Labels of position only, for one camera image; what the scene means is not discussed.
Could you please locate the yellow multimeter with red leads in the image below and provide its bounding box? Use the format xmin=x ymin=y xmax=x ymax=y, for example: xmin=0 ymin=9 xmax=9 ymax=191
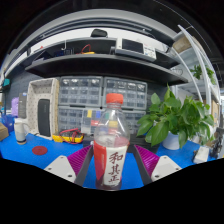
xmin=51 ymin=128 xmax=85 ymax=144

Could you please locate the flat round red coaster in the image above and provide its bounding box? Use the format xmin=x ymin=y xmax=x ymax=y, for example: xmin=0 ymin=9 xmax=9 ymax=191
xmin=31 ymin=145 xmax=49 ymax=156

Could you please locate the grey-white ceramic mug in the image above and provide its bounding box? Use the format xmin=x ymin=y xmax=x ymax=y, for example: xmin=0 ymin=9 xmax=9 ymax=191
xmin=13 ymin=118 xmax=32 ymax=145

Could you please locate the blue carton box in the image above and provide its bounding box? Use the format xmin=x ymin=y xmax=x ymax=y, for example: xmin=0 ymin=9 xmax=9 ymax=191
xmin=1 ymin=114 xmax=16 ymax=133

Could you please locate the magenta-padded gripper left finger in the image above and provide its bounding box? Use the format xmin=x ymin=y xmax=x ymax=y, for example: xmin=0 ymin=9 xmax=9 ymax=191
xmin=43 ymin=144 xmax=95 ymax=187

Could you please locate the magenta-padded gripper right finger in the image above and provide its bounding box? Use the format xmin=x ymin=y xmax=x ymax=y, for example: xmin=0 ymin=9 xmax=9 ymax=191
xmin=133 ymin=144 xmax=183 ymax=186

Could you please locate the purple plastic bag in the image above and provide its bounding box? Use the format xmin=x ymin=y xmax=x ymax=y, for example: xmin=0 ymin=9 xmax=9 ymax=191
xmin=10 ymin=96 xmax=20 ymax=118

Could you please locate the clear red-capped drink bottle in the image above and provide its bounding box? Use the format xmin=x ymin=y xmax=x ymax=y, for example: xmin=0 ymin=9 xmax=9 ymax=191
xmin=93 ymin=93 xmax=131 ymax=192

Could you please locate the white power adapter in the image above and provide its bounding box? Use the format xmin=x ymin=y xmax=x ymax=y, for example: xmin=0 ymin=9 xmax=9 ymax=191
xmin=193 ymin=145 xmax=211 ymax=164

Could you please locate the clear organizer with coloured parts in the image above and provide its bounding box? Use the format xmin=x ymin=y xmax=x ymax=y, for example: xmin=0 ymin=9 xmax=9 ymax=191
xmin=81 ymin=108 xmax=111 ymax=134

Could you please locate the green potted plant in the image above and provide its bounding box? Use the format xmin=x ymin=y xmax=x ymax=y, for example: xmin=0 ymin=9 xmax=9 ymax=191
xmin=137 ymin=84 xmax=216 ymax=151

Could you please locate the white dotted storage bin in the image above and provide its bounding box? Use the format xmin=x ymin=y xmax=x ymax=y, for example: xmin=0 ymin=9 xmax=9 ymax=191
xmin=26 ymin=77 xmax=60 ymax=140

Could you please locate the white shelf unit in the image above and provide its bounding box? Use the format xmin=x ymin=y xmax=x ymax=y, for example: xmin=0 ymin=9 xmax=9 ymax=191
xmin=173 ymin=24 xmax=223 ymax=134

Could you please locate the black box with white label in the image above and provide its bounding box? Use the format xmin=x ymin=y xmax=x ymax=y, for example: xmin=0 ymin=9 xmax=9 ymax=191
xmin=82 ymin=134 xmax=96 ymax=148

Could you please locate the dark overhead shelf unit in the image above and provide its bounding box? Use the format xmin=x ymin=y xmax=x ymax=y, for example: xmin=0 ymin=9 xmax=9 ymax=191
xmin=4 ymin=28 xmax=189 ymax=86

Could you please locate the dark grey flat box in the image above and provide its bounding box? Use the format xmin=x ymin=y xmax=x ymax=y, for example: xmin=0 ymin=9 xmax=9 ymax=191
xmin=18 ymin=92 xmax=28 ymax=119

